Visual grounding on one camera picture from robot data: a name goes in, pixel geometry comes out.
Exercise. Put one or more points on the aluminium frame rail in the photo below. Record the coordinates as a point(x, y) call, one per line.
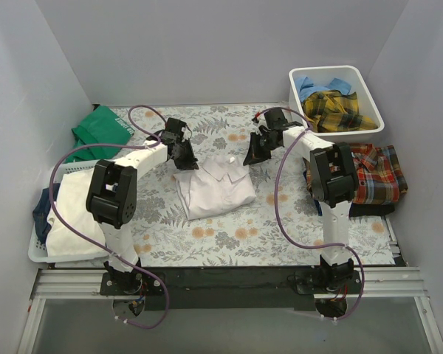
point(85, 283)

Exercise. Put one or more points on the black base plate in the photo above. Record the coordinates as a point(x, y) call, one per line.
point(286, 287)

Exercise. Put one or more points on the dark blue garment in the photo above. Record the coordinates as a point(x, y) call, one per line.
point(40, 215)

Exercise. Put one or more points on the white laundry basket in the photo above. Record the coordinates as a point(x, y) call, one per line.
point(37, 251)

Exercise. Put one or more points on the red plaid shirt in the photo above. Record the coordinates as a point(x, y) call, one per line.
point(380, 178)

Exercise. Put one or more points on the white folded cloth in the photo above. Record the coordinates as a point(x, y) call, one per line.
point(71, 205)

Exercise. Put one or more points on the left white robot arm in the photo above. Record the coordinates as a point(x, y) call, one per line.
point(112, 196)

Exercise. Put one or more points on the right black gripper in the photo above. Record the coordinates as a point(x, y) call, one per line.
point(261, 141)

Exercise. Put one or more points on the yellow plaid shirt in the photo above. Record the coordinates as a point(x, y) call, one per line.
point(332, 112)

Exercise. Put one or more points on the floral table cloth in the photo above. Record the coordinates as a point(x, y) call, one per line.
point(279, 228)

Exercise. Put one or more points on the white plastic bin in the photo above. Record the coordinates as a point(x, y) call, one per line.
point(323, 75)

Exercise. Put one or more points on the white long sleeve shirt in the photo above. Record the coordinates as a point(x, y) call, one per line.
point(220, 185)

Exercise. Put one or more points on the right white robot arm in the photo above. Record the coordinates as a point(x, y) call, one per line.
point(333, 184)

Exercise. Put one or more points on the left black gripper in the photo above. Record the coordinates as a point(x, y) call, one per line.
point(182, 152)

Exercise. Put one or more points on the blue shirt in bin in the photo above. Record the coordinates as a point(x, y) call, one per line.
point(305, 87)

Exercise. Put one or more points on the green shirt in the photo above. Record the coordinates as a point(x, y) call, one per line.
point(102, 126)

